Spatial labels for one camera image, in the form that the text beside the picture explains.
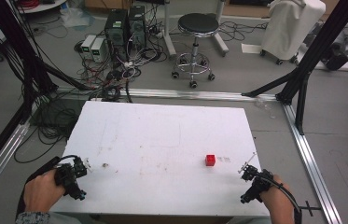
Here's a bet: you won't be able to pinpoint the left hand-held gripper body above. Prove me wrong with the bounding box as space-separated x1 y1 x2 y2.
53 156 89 202

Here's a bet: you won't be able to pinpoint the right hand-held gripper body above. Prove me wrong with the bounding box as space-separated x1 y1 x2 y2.
240 164 275 205

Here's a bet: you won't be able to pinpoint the person's right hand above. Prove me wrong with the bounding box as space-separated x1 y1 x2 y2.
259 174 296 216

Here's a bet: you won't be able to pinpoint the person's left hand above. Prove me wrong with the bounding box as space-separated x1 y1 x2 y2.
23 169 67 215

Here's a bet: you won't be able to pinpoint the white paper sheet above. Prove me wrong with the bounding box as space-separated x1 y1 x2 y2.
241 43 264 56

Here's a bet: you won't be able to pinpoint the white power supply box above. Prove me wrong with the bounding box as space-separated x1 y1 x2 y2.
90 37 107 63
80 34 97 60

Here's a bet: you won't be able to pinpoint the white table leg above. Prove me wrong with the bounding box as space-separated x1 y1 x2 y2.
213 0 230 58
161 0 178 58

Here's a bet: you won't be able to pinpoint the black computer tower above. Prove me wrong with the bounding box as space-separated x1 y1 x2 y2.
127 5 147 49
104 8 130 62

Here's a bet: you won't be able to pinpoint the white covered cart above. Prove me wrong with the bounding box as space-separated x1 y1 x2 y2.
259 0 327 65

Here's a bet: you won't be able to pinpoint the dark device on white board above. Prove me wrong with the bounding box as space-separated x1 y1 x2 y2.
297 29 348 73

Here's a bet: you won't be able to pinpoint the black round stool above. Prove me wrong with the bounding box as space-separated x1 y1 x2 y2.
171 12 221 90

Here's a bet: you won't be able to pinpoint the clear plastic bag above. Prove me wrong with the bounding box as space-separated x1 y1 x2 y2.
59 7 96 30

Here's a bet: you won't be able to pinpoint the white round table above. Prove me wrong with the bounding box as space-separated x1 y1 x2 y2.
15 0 69 14

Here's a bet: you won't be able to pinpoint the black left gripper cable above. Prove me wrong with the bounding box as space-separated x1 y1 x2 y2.
16 154 80 217

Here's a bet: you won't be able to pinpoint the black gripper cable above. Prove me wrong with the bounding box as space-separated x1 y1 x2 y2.
16 154 80 217
263 175 303 224

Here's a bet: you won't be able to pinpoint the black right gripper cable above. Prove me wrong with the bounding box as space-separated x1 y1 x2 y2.
263 175 303 224

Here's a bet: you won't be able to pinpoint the tangle of black floor cables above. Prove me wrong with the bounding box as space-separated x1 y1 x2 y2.
13 90 86 165

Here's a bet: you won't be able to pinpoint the aluminium floor rail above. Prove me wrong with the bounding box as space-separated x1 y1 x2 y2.
54 86 279 103
0 119 33 210
281 102 344 224

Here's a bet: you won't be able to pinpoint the black frame strut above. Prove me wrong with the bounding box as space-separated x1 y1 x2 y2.
294 72 312 136

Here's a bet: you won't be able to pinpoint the bundle of computer cables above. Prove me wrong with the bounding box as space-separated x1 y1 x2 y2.
74 3 167 103

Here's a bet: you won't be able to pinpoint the loose black floor cables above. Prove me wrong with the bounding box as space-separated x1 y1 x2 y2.
217 20 271 43

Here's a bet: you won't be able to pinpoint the black frame post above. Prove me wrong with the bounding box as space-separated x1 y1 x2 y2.
241 0 348 106
0 0 96 94

